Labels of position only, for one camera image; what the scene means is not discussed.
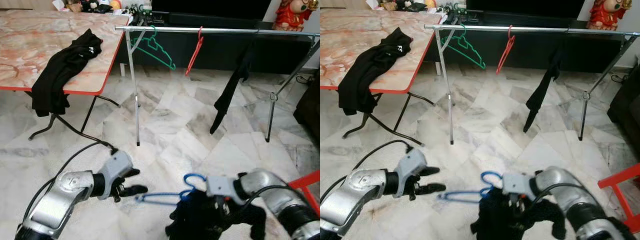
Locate red stool frame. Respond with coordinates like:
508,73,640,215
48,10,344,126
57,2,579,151
597,162,640,234
287,170,321,217

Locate black Fonemax print shirt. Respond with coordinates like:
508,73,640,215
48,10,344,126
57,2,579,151
522,32,571,134
209,32,261,135

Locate marble top folding table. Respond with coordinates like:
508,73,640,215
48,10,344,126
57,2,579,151
0,9,132,150
320,9,442,147

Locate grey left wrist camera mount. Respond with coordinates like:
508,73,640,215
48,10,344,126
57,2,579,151
395,148,428,197
102,150,135,198

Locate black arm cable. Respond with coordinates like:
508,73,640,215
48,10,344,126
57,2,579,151
22,141,118,221
235,184,301,213
530,182,591,211
320,140,413,201

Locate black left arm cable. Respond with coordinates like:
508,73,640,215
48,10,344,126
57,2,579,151
320,140,413,201
22,141,118,221

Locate dark brown sofa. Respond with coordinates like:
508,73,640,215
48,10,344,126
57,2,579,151
606,65,640,151
292,80,321,146

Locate black shirt white slogan print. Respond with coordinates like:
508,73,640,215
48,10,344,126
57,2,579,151
470,187,568,240
165,189,268,240

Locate black shirt small white logo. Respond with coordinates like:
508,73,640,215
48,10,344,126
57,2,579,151
338,27,413,117
31,28,103,117

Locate black TV cabinet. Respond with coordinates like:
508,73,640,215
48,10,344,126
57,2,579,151
114,10,321,76
425,10,640,73

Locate blue plastic hanger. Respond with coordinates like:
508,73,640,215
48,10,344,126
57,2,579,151
135,172,208,207
437,171,505,205

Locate red Buddha statue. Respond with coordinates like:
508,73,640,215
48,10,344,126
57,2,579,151
272,0,321,32
586,0,632,31

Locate black flat television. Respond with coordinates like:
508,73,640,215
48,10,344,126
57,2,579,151
466,0,586,15
151,0,273,16

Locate red plastic hanger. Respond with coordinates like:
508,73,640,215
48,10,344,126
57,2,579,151
185,26,205,77
496,25,516,76

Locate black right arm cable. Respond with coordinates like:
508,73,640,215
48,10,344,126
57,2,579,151
235,184,301,213
530,182,591,211

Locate silver clothes rack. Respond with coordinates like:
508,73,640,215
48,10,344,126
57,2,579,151
115,25,321,147
424,23,640,146

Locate green plastic hanger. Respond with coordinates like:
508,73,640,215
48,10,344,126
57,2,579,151
131,25,177,71
441,24,487,70

